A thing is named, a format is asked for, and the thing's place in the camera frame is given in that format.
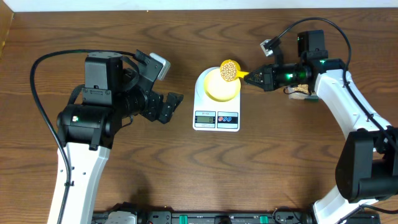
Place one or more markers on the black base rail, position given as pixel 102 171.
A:
pixel 129 213

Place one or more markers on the white digital kitchen scale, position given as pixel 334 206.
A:
pixel 212 115

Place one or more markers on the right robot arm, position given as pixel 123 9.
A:
pixel 366 171

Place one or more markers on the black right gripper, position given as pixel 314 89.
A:
pixel 268 81

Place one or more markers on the soybeans pile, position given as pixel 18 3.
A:
pixel 301 88

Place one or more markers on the soybeans in scoop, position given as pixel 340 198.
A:
pixel 228 70

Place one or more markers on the clear plastic container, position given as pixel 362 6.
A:
pixel 295 95

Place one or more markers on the yellow plastic measuring scoop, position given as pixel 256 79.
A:
pixel 240 74

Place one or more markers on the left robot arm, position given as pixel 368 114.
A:
pixel 116 87

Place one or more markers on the green tape label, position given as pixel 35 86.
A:
pixel 312 99

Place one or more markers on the pale yellow bowl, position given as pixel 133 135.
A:
pixel 218 89

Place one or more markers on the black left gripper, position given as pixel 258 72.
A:
pixel 152 112

